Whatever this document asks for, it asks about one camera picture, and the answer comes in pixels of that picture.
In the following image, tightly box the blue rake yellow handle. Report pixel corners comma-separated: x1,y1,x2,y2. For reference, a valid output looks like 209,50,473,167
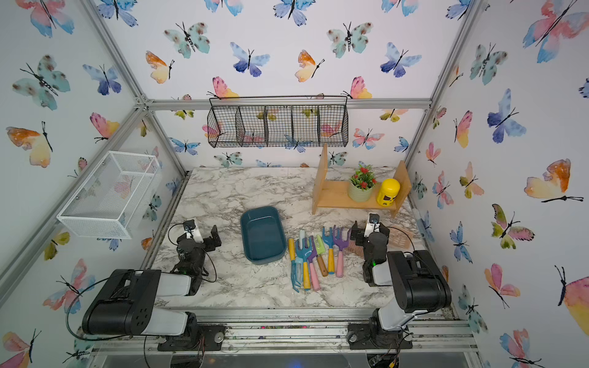
321,227,335,274

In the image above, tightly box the light blue rake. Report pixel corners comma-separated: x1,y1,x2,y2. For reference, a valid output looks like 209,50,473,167
295,229,311,291

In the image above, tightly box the purple fork pink handle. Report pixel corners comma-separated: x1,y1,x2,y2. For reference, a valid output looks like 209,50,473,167
332,226,351,278

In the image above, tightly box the green rake brown handle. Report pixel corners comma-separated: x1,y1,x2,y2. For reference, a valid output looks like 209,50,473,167
314,236,328,277

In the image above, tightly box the teal fork yellow handle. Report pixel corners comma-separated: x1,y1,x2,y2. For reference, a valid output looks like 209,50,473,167
288,238,301,293

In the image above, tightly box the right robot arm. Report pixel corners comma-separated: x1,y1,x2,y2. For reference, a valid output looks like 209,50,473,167
351,222,452,336

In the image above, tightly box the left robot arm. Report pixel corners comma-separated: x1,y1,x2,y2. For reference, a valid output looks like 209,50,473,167
81,220,222,337

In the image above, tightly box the teal plastic storage box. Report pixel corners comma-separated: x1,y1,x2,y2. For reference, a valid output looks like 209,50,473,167
240,206,288,265

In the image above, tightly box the pink hand brush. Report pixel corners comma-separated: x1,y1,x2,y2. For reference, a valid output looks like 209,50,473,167
345,229,364,258

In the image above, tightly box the pink dustpan scoop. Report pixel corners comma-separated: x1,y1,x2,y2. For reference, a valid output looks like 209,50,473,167
387,226,414,251

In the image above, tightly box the potted red flower plant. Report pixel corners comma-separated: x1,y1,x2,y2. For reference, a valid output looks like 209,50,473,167
348,163,377,202

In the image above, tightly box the wooden shelf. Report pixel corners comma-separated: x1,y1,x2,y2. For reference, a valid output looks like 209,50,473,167
311,144,412,217

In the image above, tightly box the yellow plastic jar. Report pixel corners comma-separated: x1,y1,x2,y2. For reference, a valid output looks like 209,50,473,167
377,179,401,207

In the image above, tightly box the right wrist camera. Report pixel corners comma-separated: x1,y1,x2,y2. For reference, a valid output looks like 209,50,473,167
364,213,380,238

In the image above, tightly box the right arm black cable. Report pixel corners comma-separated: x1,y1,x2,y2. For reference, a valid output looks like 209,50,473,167
379,224,417,253

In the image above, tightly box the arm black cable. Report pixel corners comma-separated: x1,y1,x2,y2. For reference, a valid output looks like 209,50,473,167
379,224,417,253
64,222,218,342

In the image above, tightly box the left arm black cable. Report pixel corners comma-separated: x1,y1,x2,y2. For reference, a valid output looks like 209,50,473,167
64,222,218,342

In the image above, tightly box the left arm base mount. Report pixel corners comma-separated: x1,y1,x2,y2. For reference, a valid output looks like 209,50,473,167
157,324,226,353

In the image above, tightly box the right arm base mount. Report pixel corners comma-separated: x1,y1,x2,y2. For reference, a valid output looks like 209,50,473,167
346,323,413,351

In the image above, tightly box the white mesh wall basket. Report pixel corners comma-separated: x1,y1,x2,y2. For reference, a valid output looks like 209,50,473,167
57,151,162,239

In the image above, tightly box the black wire wall basket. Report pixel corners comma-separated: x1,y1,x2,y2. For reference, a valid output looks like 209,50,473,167
203,94,349,153

